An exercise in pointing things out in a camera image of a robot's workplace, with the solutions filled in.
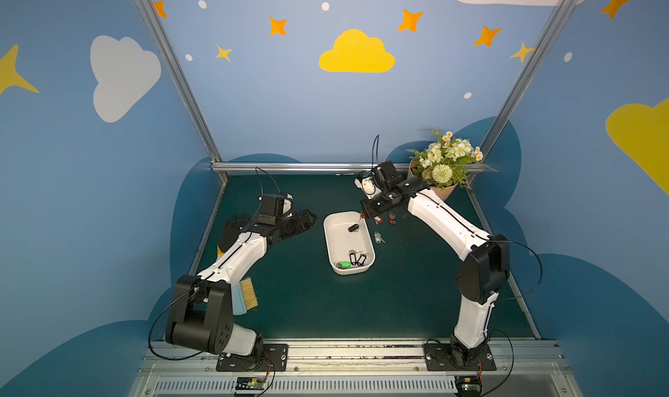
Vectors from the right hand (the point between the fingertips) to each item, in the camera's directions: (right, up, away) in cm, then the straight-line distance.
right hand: (367, 206), depth 88 cm
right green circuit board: (+27, -50, -15) cm, 59 cm away
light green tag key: (+6, -13, +14) cm, 20 cm away
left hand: (-20, -4, 0) cm, 20 cm away
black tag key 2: (-1, -20, +8) cm, 22 cm away
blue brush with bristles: (-41, -30, -2) cm, 51 cm away
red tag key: (+5, -3, -14) cm, 16 cm away
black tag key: (-4, -20, +8) cm, 22 cm away
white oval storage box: (-6, -15, +12) cm, 20 cm away
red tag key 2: (+7, -6, +20) cm, 22 cm away
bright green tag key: (-8, -22, +5) cm, 24 cm away
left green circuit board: (-35, -50, -16) cm, 63 cm away
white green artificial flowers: (+28, +16, +1) cm, 32 cm away
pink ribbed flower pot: (+30, +5, +9) cm, 31 cm away
